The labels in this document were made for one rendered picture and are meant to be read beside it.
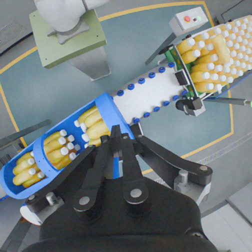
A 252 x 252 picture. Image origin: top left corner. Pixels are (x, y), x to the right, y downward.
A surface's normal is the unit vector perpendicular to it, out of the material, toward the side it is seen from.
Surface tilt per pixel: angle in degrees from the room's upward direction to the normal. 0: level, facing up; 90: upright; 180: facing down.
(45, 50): 1
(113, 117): 13
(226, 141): 0
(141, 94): 0
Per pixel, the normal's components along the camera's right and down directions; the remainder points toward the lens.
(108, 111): -0.15, -0.15
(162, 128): 0.08, 0.24
